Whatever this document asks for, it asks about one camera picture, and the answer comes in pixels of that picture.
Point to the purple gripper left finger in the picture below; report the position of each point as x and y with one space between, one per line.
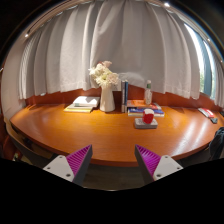
73 167

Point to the dark bag at right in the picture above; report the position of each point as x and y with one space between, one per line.
217 144

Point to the dark remote on desk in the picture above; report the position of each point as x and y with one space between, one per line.
214 120

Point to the blue upright book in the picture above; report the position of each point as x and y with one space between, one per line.
126 96

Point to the white spray bottle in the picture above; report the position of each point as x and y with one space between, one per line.
148 93

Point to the red white booklet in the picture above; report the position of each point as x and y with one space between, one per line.
206 112

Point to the blue flat book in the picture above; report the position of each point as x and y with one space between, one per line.
139 112

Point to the red white charger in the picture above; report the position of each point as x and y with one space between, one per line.
148 116

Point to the yellow-edged flat book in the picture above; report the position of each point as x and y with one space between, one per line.
78 109

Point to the orange flat book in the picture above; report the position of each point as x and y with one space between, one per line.
142 104

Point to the white ribbed vase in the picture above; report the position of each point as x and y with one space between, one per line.
107 99

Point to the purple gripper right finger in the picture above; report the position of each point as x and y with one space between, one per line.
154 167

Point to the window with green view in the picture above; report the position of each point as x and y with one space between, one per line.
206 63

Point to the white book on stack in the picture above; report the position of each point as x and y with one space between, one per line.
86 101

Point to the white curtain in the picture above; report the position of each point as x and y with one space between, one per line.
142 41

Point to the white flower bouquet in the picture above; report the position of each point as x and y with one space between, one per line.
102 76

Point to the grey upright book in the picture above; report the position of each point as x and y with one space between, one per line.
123 96

